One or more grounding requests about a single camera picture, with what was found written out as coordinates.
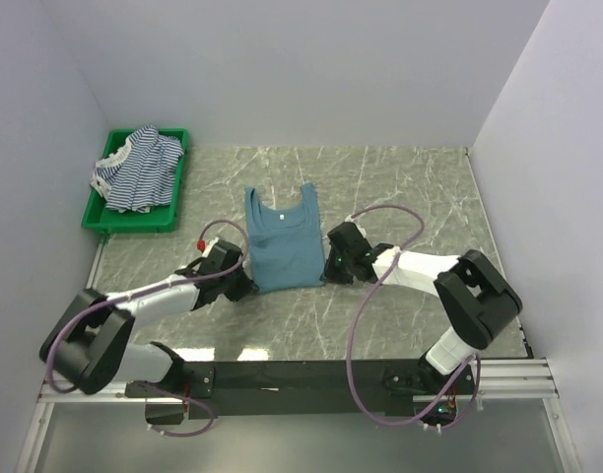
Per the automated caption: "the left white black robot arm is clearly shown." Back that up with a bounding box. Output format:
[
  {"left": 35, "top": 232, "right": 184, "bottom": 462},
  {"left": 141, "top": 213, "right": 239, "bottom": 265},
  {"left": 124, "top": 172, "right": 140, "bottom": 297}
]
[{"left": 39, "top": 238, "right": 256, "bottom": 396}]

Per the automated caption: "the purple cable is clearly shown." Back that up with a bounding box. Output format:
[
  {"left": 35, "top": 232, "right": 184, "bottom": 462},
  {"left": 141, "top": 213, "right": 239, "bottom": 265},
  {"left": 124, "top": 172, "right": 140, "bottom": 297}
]
[
  {"left": 43, "top": 219, "right": 253, "bottom": 439},
  {"left": 345, "top": 204, "right": 482, "bottom": 426}
]

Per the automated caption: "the aluminium frame rail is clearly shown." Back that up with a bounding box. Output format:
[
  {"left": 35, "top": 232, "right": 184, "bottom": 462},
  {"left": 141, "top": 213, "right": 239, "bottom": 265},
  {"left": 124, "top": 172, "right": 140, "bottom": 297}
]
[{"left": 17, "top": 359, "right": 580, "bottom": 472}]

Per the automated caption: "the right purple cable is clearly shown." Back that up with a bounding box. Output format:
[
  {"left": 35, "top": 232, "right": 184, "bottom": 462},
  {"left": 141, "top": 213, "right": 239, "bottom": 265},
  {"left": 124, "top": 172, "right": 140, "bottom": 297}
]
[{"left": 345, "top": 204, "right": 482, "bottom": 426}]

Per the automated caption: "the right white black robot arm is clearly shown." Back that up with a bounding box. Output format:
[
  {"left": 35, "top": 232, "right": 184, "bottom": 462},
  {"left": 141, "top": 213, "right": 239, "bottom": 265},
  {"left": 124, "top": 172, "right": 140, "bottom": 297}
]
[{"left": 323, "top": 221, "right": 523, "bottom": 393}]

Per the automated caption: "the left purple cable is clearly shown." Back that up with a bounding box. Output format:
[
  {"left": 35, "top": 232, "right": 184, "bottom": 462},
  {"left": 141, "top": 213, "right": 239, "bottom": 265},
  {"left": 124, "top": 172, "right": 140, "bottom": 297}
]
[{"left": 43, "top": 219, "right": 253, "bottom": 439}]

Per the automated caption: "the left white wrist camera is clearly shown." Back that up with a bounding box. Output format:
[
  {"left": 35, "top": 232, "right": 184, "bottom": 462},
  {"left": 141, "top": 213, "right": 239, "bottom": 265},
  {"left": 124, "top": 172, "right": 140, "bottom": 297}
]
[{"left": 196, "top": 237, "right": 219, "bottom": 255}]

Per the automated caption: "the blue white striped tank top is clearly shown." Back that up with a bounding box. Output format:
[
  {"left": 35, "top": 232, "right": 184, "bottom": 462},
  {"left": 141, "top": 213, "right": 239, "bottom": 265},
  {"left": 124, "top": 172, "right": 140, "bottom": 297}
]
[{"left": 90, "top": 125, "right": 184, "bottom": 213}]

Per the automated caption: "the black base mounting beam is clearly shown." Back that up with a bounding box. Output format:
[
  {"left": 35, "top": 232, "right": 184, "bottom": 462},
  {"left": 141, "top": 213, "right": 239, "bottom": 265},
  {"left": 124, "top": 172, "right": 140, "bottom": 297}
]
[{"left": 124, "top": 359, "right": 475, "bottom": 426}]

